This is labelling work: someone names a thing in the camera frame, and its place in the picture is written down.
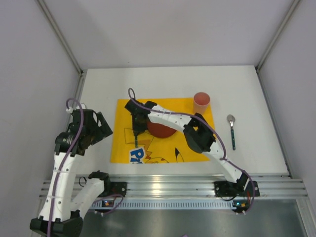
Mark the red round plate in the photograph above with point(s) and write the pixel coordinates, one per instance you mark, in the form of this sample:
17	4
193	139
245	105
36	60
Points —
159	130

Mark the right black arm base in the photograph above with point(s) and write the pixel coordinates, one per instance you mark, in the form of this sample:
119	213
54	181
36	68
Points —
225	189

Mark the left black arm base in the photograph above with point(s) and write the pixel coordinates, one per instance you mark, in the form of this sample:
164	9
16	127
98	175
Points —
114	188

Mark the yellow cartoon placemat cloth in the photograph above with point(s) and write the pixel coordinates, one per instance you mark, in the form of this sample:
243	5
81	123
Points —
150	149

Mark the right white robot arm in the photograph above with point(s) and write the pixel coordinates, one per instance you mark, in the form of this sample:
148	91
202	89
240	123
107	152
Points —
200	137

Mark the perforated grey cable tray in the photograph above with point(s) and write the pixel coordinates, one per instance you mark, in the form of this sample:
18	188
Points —
166	204

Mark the pink plastic cup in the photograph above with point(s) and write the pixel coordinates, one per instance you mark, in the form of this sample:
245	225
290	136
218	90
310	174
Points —
201	102

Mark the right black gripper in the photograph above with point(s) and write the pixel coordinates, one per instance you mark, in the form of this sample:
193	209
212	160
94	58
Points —
138	127

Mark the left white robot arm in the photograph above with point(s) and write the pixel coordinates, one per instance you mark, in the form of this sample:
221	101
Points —
62	215

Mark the spoon with green handle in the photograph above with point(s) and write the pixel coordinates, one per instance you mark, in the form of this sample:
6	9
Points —
231	119

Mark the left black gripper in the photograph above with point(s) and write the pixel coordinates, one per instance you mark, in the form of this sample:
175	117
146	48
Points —
99	126

